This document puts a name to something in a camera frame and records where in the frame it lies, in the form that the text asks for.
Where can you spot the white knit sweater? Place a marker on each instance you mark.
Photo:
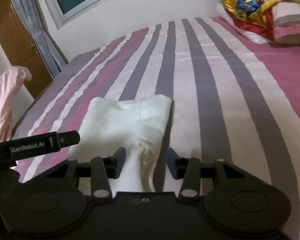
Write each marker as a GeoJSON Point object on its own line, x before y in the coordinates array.
{"type": "Point", "coordinates": [137, 125]}

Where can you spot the brown wooden door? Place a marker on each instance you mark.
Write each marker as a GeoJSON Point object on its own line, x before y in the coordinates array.
{"type": "Point", "coordinates": [21, 50]}

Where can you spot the pink beige striped pillow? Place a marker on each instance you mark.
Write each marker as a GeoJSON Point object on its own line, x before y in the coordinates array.
{"type": "Point", "coordinates": [286, 23]}

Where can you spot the light pink hanging garment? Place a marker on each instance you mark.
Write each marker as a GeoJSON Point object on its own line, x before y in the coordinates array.
{"type": "Point", "coordinates": [11, 82]}

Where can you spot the pink printed bed blanket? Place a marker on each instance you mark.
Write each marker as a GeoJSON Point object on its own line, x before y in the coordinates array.
{"type": "Point", "coordinates": [282, 62]}

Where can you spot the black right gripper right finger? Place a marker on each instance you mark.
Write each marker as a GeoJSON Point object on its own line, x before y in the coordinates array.
{"type": "Point", "coordinates": [192, 170]}

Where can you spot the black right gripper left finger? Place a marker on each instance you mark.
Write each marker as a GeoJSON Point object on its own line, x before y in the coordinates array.
{"type": "Point", "coordinates": [99, 170]}

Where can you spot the striped bed sheet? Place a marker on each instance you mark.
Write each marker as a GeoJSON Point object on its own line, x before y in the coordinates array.
{"type": "Point", "coordinates": [226, 104]}

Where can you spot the grey curtain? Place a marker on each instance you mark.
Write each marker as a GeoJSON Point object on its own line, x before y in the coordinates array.
{"type": "Point", "coordinates": [29, 16]}

